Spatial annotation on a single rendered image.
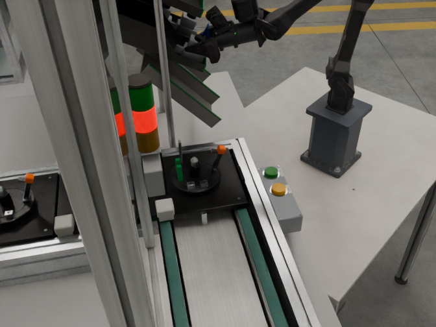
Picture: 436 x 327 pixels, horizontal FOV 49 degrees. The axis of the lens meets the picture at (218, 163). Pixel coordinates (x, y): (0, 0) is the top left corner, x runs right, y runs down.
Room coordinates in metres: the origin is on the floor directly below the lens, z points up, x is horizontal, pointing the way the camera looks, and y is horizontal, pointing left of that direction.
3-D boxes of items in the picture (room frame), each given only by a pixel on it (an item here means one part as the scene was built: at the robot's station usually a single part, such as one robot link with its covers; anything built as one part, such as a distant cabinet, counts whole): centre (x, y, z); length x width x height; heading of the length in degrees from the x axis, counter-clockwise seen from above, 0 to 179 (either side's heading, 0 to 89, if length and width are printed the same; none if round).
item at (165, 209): (0.86, 0.14, 0.97); 0.05 x 0.05 x 0.04; 11
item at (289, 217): (0.93, -0.16, 0.93); 0.21 x 0.07 x 0.06; 11
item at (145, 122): (0.76, 0.14, 1.33); 0.05 x 0.05 x 0.05
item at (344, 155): (1.18, -0.37, 0.96); 0.15 x 0.15 x 0.20; 47
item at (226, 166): (0.97, 0.06, 0.96); 0.24 x 0.24 x 0.02; 11
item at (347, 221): (1.21, -0.33, 0.84); 0.90 x 0.70 x 0.03; 137
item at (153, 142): (0.76, 0.14, 1.28); 0.05 x 0.05 x 0.05
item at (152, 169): (0.76, 0.14, 1.29); 0.12 x 0.05 x 0.25; 11
